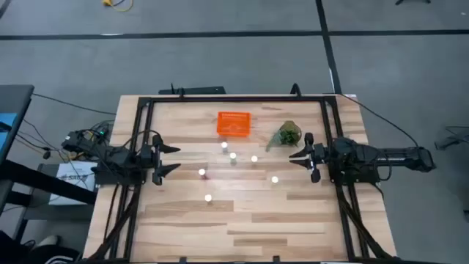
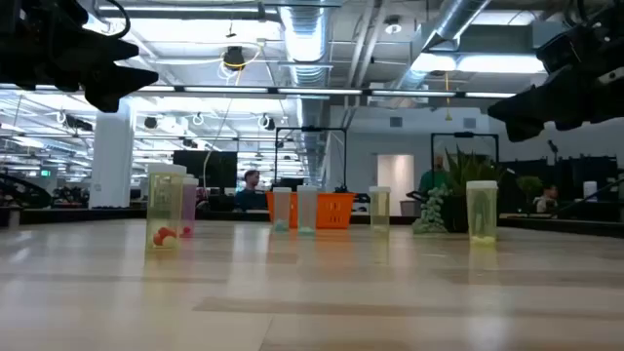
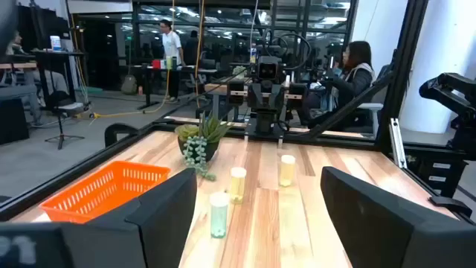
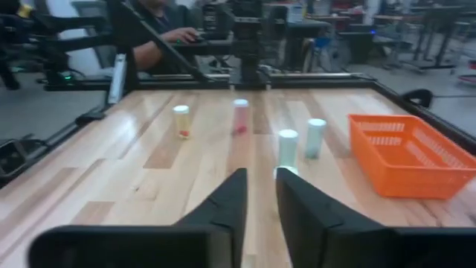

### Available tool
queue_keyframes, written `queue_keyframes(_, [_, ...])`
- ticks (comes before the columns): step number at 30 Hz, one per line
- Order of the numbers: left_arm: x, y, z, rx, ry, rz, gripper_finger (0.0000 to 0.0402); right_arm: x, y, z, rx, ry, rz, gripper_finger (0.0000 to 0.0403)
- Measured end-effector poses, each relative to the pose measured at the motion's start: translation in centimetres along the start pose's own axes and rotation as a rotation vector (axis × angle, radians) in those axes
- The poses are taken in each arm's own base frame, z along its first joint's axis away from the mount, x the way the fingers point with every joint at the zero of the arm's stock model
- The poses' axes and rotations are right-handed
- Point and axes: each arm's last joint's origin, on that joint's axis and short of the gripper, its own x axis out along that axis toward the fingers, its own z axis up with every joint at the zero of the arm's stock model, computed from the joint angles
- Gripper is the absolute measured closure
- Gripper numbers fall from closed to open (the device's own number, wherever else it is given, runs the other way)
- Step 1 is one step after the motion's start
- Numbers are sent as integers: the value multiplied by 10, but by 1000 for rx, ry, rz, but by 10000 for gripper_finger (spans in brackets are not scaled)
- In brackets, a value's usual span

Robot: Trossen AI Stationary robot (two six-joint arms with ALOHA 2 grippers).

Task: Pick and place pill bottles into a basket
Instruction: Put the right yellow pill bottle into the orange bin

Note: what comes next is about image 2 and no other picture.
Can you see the grey waste bin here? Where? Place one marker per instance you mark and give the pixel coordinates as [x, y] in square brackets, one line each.
[408, 208]

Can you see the spiky green succulent plant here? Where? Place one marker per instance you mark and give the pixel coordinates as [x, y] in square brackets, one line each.
[463, 170]

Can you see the black monitor screen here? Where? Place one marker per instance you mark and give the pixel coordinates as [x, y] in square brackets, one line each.
[214, 168]

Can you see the tall clear bottle teal pills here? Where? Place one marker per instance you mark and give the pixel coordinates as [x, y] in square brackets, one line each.
[307, 209]

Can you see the large yellow bottle red pills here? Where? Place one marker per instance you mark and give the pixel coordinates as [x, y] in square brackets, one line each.
[166, 205]

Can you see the small clear bottle teal pills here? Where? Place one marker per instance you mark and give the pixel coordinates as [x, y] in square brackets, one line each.
[282, 209]

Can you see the slanted silver air duct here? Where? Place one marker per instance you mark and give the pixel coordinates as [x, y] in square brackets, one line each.
[458, 17]

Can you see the green exit sign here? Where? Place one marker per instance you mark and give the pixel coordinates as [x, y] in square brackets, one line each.
[46, 173]

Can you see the black plant pot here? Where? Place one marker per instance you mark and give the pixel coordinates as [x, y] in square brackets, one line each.
[453, 214]

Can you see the black ceiling camera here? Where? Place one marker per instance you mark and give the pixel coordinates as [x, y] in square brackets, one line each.
[234, 57]

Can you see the black table edge rail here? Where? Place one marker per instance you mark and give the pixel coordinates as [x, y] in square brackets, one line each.
[73, 214]

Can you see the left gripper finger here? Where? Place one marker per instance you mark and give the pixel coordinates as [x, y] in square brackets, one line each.
[109, 50]
[114, 83]

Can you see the slim pale yellow pill bottle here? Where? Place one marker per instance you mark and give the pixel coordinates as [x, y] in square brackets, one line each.
[379, 209]

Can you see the black office partitions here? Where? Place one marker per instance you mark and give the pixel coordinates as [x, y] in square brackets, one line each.
[575, 170]

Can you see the small green potted plant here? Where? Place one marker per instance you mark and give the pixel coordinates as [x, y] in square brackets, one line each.
[529, 184]

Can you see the trailing green bead plant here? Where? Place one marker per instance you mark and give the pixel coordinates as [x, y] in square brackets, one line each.
[429, 214]

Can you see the white square pillar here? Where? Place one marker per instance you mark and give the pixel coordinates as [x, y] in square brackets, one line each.
[112, 161]

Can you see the yellow-green bottle pale pills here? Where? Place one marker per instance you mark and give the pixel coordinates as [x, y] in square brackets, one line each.
[481, 209]

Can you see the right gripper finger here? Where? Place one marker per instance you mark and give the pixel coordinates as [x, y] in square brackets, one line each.
[563, 51]
[529, 109]

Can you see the black background robot arm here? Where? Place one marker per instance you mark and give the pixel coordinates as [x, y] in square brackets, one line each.
[34, 192]

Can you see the overhead light bar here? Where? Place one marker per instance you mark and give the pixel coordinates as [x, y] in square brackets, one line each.
[317, 91]

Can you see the pink pill bottle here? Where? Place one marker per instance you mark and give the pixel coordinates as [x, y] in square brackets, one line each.
[191, 205]

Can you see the white wipes tub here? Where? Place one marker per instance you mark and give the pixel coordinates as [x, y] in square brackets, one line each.
[590, 191]

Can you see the black microphone stand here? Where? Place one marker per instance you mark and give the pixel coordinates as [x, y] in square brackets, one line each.
[552, 146]

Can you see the black rig frame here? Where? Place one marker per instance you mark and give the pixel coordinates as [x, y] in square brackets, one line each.
[312, 128]
[463, 134]

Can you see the thin black slanted rod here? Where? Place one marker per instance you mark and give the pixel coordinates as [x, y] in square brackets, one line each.
[592, 194]

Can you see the orange plastic basket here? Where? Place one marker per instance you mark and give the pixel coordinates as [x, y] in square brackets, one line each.
[336, 212]

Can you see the white door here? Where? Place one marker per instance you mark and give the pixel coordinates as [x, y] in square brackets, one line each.
[400, 185]

